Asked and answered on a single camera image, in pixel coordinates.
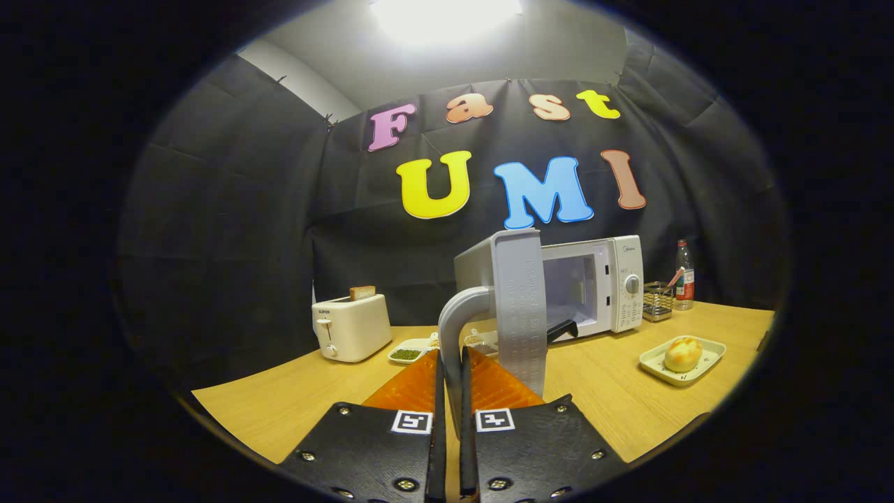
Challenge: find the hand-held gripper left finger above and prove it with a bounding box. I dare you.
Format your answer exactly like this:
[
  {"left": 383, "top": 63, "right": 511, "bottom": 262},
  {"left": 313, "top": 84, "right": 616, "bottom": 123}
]
[{"left": 279, "top": 349, "right": 448, "bottom": 503}]

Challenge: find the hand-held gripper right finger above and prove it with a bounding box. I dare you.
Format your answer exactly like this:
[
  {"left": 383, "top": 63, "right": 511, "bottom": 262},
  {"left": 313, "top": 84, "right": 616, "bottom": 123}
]
[{"left": 459, "top": 346, "right": 626, "bottom": 503}]

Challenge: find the white microwave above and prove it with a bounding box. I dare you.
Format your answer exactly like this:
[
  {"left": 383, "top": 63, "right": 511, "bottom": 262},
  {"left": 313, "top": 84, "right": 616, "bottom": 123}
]
[{"left": 439, "top": 228, "right": 645, "bottom": 437}]

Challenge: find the golden bread bun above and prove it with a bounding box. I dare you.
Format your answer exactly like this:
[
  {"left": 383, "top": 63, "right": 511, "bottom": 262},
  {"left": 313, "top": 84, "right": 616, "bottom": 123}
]
[{"left": 664, "top": 337, "right": 703, "bottom": 373}]

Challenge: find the white divided bean dish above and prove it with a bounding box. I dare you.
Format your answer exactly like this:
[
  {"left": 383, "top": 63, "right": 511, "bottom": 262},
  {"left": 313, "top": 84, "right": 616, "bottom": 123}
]
[{"left": 388, "top": 330, "right": 500, "bottom": 365}]

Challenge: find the cream toaster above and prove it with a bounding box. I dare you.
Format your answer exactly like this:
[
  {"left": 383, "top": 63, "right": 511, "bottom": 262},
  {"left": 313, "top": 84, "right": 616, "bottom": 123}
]
[{"left": 312, "top": 293, "right": 393, "bottom": 363}]

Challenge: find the pale green rectangular plate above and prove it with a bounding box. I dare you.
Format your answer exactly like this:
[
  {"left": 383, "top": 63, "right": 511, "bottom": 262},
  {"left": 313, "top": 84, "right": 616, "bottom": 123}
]
[{"left": 639, "top": 335, "right": 727, "bottom": 387}]

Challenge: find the clear bottle with red label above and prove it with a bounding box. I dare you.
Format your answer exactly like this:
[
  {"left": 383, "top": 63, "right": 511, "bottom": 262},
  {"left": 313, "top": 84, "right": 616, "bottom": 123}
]
[{"left": 675, "top": 240, "right": 696, "bottom": 311}]

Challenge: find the black backdrop cloth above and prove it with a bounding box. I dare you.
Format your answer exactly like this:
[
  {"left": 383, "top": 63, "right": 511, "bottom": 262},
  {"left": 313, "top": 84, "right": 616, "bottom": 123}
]
[{"left": 119, "top": 28, "right": 790, "bottom": 392}]

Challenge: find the wire mesh utensil holder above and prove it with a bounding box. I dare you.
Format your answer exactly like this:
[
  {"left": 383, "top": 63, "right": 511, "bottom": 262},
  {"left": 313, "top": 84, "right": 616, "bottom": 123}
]
[{"left": 643, "top": 281, "right": 675, "bottom": 323}]

